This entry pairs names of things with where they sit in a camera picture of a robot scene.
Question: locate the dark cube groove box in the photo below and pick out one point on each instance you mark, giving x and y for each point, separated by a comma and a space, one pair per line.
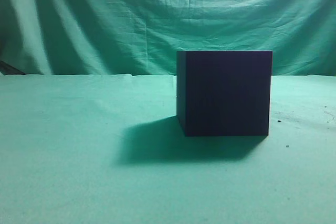
223, 93

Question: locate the green table cloth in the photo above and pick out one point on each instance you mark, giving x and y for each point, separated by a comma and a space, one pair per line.
109, 149

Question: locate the green backdrop cloth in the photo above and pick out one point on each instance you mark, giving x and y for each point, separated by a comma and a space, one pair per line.
142, 36

